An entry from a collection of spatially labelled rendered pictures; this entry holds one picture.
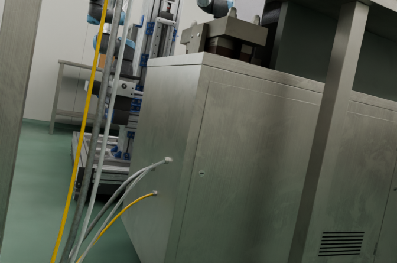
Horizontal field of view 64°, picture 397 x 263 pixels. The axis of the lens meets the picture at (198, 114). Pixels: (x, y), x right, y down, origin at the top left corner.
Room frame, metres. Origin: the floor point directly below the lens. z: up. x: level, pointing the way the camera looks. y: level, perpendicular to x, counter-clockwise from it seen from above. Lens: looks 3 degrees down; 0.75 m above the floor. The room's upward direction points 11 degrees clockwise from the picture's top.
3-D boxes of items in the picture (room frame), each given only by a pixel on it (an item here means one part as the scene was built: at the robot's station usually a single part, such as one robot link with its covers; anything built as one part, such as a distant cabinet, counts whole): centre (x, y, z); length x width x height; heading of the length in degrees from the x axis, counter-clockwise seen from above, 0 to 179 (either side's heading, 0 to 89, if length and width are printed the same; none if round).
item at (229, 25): (1.24, -0.02, 1.00); 0.40 x 0.16 x 0.06; 25
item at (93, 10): (1.85, 0.68, 1.12); 0.11 x 0.08 x 0.11; 88
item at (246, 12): (1.32, -0.12, 1.08); 0.23 x 0.01 x 0.18; 25
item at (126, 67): (2.11, 0.55, 0.87); 0.15 x 0.15 x 0.10
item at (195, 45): (1.19, 0.06, 0.96); 0.10 x 0.03 x 0.11; 25
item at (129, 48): (2.11, 0.56, 0.98); 0.13 x 0.12 x 0.14; 88
